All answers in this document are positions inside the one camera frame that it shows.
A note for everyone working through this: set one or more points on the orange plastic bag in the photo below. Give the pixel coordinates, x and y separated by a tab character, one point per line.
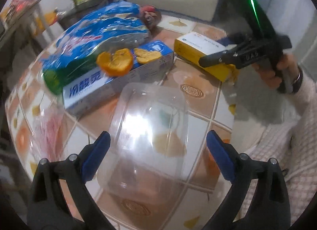
50	19

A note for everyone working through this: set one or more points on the wooden side table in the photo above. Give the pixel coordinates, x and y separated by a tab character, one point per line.
23	17

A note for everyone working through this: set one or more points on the yellow white cardboard box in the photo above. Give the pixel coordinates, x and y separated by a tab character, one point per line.
193	46

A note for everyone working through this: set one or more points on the pink checkered sleeve forearm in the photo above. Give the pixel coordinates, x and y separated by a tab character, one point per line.
293	144

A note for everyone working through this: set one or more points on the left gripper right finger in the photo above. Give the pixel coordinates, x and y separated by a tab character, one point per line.
270	206

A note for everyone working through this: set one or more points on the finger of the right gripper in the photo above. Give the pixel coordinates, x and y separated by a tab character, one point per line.
241	43
223	57

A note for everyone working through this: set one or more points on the large orange peel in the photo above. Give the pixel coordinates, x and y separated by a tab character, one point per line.
117	64

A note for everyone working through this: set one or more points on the person right hand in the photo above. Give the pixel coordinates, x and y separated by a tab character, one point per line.
269	76

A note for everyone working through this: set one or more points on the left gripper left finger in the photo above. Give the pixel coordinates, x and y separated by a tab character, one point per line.
47	208

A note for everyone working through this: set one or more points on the blue plastic snack bag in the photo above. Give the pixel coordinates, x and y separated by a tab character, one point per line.
117	25

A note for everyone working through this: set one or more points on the red cartoon snack bag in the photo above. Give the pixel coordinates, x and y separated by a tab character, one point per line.
150	16

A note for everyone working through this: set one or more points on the pink clear plastic wrapper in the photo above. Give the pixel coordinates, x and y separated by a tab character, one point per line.
45	134

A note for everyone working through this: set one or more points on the clear plastic container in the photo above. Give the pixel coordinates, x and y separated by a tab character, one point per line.
148	144

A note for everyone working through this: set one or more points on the small orange peel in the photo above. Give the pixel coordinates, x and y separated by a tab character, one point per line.
144	56

